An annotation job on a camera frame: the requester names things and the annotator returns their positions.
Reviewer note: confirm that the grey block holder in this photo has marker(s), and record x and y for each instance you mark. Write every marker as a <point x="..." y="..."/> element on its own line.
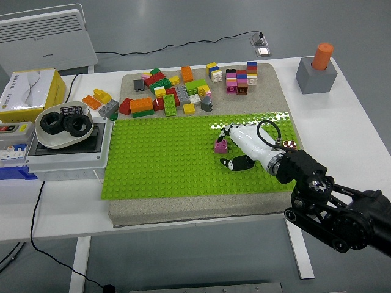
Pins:
<point x="314" y="82"/>

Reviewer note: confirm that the orange cylinder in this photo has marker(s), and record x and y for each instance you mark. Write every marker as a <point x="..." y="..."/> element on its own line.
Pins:
<point x="322" y="56"/>

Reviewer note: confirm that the long dark green brick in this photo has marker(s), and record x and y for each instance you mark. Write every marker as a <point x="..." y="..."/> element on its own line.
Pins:
<point x="161" y="83"/>

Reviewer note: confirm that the light grey toy brick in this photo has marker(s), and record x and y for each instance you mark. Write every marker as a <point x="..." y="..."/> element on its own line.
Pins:
<point x="108" y="107"/>

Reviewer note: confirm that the flat dark green brick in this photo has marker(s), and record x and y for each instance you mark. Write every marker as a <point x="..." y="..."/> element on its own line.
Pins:
<point x="143" y="114"/>

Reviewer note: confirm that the yellow white tissue box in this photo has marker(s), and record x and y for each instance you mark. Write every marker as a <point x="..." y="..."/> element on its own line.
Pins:
<point x="18" y="91"/>

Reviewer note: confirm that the small green toy brick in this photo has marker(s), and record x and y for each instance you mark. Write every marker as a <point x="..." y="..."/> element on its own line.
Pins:
<point x="155" y="70"/>

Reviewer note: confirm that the small dark green brick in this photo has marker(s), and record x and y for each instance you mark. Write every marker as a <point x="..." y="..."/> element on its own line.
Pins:
<point x="114" y="116"/>

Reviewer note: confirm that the grey circuit breaker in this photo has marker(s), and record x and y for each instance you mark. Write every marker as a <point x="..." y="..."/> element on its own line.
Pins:
<point x="15" y="143"/>

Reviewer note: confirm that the blue red orange white stack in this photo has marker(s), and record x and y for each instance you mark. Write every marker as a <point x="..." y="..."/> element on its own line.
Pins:
<point x="252" y="73"/>

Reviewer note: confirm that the grey-brown foam mat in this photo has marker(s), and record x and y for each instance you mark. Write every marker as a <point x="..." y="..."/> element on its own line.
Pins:
<point x="198" y="210"/>

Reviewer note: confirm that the open floor socket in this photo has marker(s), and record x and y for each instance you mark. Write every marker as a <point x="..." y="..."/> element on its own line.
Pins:
<point x="259" y="41"/>

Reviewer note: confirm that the square yellow toy brick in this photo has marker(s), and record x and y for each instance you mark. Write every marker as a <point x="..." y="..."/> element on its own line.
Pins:
<point x="189" y="108"/>
<point x="174" y="80"/>

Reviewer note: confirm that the beige bowl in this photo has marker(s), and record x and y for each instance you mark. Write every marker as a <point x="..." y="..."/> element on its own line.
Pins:
<point x="52" y="140"/>

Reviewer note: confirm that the white panel heater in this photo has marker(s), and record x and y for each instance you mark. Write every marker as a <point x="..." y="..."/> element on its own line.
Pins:
<point x="46" y="39"/>

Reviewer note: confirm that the small red toy brick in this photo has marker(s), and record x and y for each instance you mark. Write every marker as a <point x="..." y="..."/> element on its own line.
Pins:
<point x="158" y="104"/>

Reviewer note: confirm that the closed floor socket plate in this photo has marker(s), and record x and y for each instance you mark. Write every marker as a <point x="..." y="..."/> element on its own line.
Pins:
<point x="263" y="51"/>

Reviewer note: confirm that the long red toy brick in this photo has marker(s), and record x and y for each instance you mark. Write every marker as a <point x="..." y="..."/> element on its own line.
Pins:
<point x="153" y="78"/>

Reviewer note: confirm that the blue plastic part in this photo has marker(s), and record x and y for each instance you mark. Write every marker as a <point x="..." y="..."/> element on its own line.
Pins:
<point x="12" y="173"/>

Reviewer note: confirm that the yellow blue white brick stack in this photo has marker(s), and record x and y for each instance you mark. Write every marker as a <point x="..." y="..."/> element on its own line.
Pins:
<point x="216" y="75"/>

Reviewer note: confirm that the long orange toy brick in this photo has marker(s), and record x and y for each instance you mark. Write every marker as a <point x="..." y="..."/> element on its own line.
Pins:
<point x="187" y="74"/>

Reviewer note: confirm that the large orange toy brick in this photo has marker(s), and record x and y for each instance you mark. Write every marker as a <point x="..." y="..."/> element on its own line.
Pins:
<point x="141" y="105"/>

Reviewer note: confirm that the yellow sloped toy brick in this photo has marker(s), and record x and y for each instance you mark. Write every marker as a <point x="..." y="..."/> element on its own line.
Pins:
<point x="102" y="95"/>

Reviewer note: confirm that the red sloped toy brick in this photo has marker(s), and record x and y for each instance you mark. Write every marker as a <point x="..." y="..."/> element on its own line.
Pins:
<point x="124" y="107"/>

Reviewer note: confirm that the yellow white toy brick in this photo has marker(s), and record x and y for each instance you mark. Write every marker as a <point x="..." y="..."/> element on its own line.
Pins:
<point x="159" y="91"/>

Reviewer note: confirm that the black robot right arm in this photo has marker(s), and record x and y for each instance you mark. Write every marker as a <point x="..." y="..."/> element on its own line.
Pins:
<point x="351" y="219"/>

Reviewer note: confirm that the magenta square toy brick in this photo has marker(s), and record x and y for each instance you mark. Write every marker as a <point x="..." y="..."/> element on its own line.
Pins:
<point x="220" y="147"/>

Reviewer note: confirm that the black plug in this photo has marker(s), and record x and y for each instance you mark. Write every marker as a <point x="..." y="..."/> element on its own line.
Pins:
<point x="108" y="288"/>

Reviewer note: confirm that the white table leg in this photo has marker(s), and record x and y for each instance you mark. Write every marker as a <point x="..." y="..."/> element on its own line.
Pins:
<point x="302" y="256"/>
<point x="80" y="265"/>

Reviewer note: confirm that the pink yellow toy brick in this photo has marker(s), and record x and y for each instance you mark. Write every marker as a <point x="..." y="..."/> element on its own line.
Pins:
<point x="146" y="75"/>

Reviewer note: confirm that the small red white chequered piece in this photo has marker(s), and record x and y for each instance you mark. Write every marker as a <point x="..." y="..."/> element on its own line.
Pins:
<point x="289" y="144"/>

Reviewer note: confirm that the green studded baseplate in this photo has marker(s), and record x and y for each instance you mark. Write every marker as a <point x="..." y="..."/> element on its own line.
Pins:
<point x="168" y="158"/>

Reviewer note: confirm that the small dark patterned board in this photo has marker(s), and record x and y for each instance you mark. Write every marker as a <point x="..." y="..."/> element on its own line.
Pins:
<point x="71" y="109"/>

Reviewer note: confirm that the long green toy brick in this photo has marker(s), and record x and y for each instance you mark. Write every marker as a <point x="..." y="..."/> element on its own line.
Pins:
<point x="170" y="105"/>

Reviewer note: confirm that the lime green toy brick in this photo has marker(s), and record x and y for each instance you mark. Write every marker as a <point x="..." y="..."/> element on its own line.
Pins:
<point x="194" y="85"/>

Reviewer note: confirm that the white electrical enclosure box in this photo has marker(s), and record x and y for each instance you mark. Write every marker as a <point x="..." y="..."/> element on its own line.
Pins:
<point x="67" y="161"/>

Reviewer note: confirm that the large black plastic nut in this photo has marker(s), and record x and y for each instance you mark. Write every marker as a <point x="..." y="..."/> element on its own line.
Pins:
<point x="68" y="129"/>
<point x="44" y="122"/>

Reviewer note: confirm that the dark grey sloped brick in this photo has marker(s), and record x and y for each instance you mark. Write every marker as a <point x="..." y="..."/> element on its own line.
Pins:
<point x="206" y="103"/>

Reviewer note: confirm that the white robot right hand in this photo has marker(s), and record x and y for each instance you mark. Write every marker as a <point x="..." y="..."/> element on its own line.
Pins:
<point x="250" y="143"/>

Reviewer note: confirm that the long grey toy brick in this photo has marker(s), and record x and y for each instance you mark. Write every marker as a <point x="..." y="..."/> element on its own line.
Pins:
<point x="182" y="95"/>

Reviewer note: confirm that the dark grey flat brick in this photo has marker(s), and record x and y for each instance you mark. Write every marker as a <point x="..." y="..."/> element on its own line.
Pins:
<point x="139" y="84"/>

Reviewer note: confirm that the red blue brown brick stack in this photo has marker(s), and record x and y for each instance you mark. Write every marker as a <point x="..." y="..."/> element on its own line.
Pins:
<point x="242" y="84"/>

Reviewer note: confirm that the flat orange toy brick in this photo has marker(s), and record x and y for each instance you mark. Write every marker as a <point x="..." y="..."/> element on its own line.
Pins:
<point x="91" y="102"/>

